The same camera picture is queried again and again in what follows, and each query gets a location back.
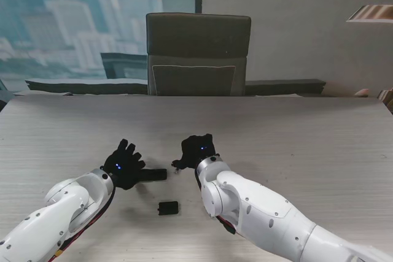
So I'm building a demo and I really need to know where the red black left arm cable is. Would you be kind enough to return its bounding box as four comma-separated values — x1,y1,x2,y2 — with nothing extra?
50,181,117,262

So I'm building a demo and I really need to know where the grey office chair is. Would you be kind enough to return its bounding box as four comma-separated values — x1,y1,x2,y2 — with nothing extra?
145,12,252,97

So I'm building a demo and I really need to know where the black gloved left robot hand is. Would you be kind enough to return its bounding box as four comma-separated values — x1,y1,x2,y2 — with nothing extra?
103,138,147,191

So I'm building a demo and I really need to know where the black battery cover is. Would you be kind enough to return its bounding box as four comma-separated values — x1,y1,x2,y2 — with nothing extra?
157,201,180,217

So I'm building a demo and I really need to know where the black remote control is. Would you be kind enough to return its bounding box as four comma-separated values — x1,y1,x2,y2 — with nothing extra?
136,168,168,183

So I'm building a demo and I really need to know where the flat cardboard sheet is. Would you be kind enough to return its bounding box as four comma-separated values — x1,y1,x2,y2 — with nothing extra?
12,90,74,97

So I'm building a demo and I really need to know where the city skyline backdrop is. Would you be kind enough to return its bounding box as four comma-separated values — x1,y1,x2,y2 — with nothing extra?
0,0,204,93

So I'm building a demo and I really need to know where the red black arm cable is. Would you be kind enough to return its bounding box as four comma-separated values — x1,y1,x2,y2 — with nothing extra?
216,215,238,236
50,181,117,262

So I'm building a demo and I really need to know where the dark foam mat stack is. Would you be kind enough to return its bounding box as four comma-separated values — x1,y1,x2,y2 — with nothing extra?
25,78,149,96
244,78,327,97

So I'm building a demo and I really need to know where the red black right arm cable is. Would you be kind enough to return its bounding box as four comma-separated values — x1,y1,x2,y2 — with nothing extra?
216,215,238,236

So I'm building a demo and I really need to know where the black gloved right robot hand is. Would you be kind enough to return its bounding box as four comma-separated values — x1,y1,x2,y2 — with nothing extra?
171,133,220,171

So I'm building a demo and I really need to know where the light wooden stack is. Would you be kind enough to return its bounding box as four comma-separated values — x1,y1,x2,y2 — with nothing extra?
378,88,393,113

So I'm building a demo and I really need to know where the wooden shelf board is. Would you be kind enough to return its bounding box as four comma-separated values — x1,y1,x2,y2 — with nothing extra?
344,4,393,24

